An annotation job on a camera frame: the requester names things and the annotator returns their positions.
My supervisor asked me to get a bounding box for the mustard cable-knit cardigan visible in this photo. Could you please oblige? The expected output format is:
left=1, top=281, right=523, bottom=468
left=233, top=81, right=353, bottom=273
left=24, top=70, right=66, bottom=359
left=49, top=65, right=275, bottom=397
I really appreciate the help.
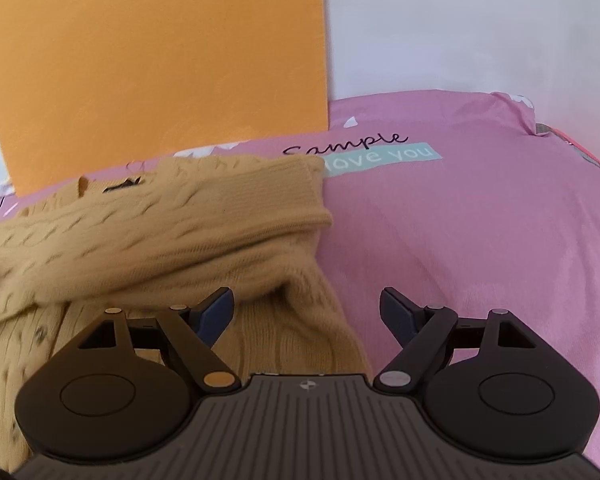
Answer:
left=0, top=155, right=370, bottom=471

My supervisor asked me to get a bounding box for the pink printed bed sheet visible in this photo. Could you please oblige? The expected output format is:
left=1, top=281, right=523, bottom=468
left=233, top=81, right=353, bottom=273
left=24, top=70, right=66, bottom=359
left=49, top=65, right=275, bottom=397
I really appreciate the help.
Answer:
left=0, top=89, right=600, bottom=476

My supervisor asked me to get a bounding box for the red mattress edge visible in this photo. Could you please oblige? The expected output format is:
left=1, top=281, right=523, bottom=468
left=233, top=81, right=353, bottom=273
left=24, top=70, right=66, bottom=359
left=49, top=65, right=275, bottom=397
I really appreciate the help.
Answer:
left=535, top=122, right=600, bottom=170

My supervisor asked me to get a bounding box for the orange headboard panel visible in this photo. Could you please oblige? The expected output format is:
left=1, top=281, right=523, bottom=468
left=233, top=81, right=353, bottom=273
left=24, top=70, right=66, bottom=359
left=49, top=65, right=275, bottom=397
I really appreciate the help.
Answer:
left=0, top=0, right=328, bottom=194

